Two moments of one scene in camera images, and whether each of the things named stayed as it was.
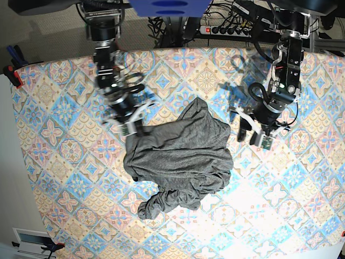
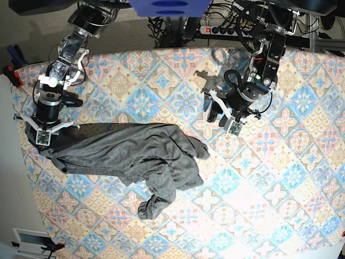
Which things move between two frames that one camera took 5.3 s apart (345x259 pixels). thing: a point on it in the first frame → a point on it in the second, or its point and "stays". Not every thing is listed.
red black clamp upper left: x=13 y=76 stays
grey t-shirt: x=186 y=157 → x=163 y=158
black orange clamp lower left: x=52 y=246 stays
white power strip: x=225 y=31 stays
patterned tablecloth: x=287 y=202 stays
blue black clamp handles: x=18 y=56 stays
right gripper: x=264 y=117 → x=236 y=103
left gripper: x=127 y=115 → x=46 y=122
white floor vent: x=30 y=242 stays
